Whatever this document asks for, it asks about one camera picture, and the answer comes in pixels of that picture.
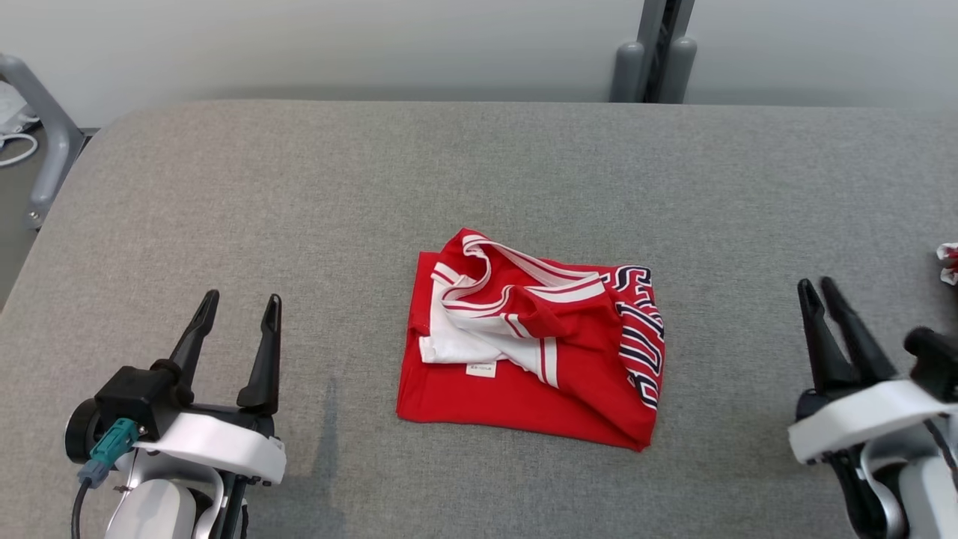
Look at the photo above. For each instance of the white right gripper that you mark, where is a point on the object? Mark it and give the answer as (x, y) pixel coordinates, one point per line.
(861, 415)

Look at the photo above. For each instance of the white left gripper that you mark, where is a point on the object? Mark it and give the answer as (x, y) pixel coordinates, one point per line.
(217, 442)

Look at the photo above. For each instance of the red white jersey shirt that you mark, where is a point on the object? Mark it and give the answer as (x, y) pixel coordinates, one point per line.
(479, 397)
(950, 262)

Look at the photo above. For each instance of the white grey right arm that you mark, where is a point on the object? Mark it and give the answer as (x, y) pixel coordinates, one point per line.
(928, 494)

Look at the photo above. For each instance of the white grey left arm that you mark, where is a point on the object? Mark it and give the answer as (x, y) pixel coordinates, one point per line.
(153, 513)

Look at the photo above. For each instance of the grey curved stand leg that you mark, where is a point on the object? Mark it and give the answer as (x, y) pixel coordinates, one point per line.
(56, 157)

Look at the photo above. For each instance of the white flat object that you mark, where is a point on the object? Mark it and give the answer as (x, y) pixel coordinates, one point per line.
(11, 108)

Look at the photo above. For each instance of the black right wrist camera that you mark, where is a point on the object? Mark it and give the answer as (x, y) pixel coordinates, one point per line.
(935, 359)

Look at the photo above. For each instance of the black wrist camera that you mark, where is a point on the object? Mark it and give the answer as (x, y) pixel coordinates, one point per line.
(935, 359)
(142, 393)

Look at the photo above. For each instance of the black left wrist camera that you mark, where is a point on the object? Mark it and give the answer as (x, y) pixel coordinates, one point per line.
(142, 393)

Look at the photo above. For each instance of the grey metal frame post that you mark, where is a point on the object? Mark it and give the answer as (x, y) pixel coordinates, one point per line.
(651, 37)

